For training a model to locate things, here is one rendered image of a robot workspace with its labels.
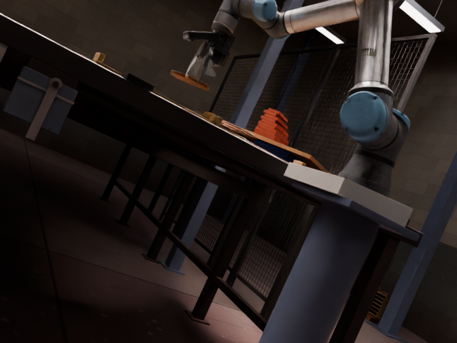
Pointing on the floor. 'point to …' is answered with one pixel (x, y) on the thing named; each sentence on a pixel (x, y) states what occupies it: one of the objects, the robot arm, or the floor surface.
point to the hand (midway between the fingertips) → (190, 79)
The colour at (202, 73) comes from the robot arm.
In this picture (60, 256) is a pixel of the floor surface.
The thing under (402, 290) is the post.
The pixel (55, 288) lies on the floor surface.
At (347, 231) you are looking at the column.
